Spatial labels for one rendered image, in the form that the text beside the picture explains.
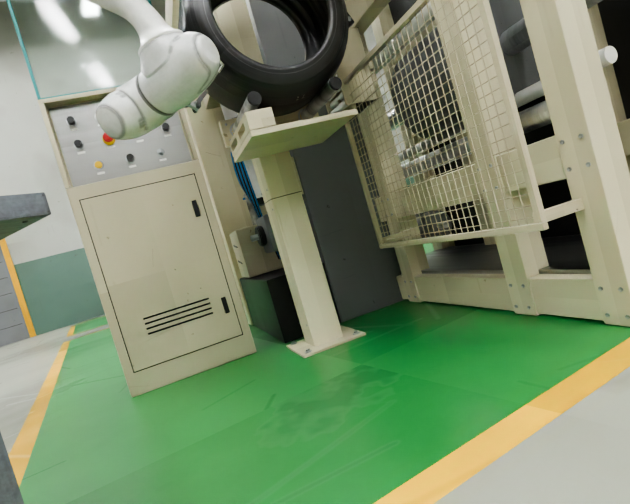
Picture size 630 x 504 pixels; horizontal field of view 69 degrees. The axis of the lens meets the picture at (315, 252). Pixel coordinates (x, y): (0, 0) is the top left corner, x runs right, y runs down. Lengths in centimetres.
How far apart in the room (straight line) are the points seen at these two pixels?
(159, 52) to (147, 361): 140
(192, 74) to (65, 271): 943
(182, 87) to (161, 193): 114
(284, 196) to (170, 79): 94
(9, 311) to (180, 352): 836
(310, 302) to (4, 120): 955
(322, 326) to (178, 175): 90
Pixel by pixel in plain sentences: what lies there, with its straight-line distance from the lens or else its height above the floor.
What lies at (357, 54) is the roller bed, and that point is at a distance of 204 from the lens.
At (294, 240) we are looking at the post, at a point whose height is 44.
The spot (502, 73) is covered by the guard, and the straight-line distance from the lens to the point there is 126.
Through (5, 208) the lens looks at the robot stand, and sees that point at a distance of 88.
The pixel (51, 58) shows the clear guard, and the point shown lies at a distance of 233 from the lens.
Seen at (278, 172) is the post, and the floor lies 71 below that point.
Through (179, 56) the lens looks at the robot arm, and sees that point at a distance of 99.
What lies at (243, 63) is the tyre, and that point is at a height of 101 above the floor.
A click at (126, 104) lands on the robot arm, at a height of 81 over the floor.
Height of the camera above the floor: 46
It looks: 3 degrees down
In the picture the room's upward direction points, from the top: 16 degrees counter-clockwise
